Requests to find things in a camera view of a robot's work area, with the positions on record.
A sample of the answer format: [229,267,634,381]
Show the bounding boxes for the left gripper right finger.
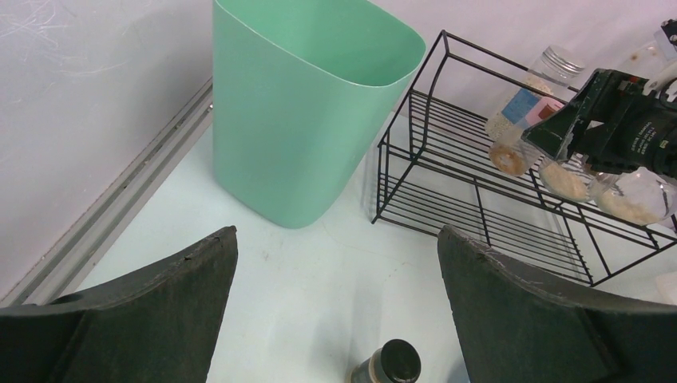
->
[437,226,676,382]

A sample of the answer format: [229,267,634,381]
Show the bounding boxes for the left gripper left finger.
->
[1,227,238,382]

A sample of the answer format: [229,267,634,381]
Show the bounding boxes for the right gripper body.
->
[571,69,676,177]

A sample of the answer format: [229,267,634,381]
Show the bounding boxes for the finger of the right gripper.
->
[521,71,600,161]

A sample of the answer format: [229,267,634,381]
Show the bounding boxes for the glass jar beige contents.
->
[538,155,595,203]
[594,167,676,226]

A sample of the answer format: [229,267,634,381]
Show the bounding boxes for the pink lid spice bottle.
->
[489,96,564,176]

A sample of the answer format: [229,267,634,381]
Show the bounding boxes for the silver lid shaker jar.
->
[485,45,586,140]

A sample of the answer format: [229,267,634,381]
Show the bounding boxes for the small black lid bottle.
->
[346,339,422,383]

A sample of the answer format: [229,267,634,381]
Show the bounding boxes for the green plastic waste bin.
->
[212,1,426,229]

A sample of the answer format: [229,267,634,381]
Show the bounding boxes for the black wire rack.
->
[370,30,677,288]

